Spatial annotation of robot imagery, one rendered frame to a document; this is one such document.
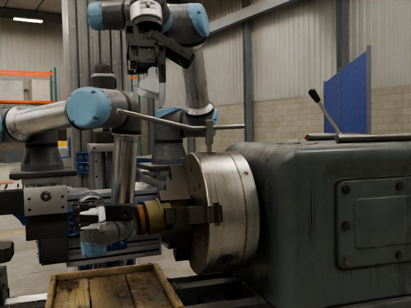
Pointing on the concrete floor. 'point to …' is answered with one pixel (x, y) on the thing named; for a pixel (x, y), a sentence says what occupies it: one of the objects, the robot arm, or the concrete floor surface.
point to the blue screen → (350, 97)
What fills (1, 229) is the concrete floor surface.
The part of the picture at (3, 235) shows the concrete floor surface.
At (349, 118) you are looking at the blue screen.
